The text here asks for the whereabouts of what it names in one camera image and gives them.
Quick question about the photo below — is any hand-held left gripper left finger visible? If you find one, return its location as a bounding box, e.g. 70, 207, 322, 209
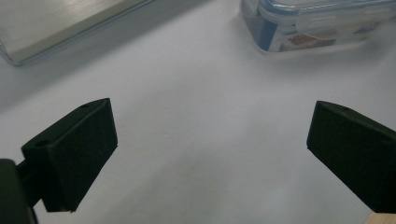
17, 97, 119, 214

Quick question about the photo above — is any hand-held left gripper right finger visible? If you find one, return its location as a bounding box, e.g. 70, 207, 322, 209
306, 100, 396, 215

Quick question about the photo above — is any clear plastic container blue-sealed lid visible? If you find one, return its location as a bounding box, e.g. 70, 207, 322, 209
240, 0, 396, 55

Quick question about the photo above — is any aluminium block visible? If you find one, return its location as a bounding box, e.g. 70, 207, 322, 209
0, 0, 155, 67

